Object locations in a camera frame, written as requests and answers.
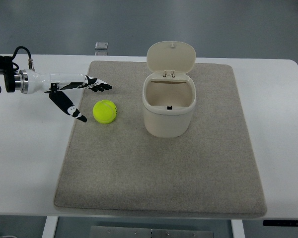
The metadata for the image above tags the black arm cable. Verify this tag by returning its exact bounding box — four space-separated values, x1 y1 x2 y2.
11 46 35 71

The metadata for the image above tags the white table leg right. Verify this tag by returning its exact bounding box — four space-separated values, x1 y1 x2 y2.
231 220 245 238

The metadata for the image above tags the yellow tennis ball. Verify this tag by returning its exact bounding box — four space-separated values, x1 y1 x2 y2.
92 100 117 124

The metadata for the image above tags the beige lidded plastic bin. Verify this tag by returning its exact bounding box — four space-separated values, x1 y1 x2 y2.
142 41 197 138

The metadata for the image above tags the black table control panel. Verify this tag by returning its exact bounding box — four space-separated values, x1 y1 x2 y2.
263 220 298 227

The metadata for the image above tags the grey metal base plate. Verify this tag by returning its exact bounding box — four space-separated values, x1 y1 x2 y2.
89 226 214 238

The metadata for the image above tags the metal floor socket plate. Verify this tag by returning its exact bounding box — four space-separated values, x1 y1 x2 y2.
95 41 108 50

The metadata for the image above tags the grey felt mat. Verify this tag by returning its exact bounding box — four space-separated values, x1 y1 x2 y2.
54 61 267 218

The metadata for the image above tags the white table leg left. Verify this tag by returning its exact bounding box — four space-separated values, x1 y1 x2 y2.
42 216 59 238

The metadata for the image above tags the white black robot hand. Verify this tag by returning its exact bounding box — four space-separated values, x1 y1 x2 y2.
24 70 112 122

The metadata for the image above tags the white table leg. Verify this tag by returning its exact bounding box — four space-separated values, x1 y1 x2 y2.
231 220 245 238
42 216 59 238

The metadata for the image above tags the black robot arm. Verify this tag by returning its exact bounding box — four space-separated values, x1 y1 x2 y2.
0 56 29 94

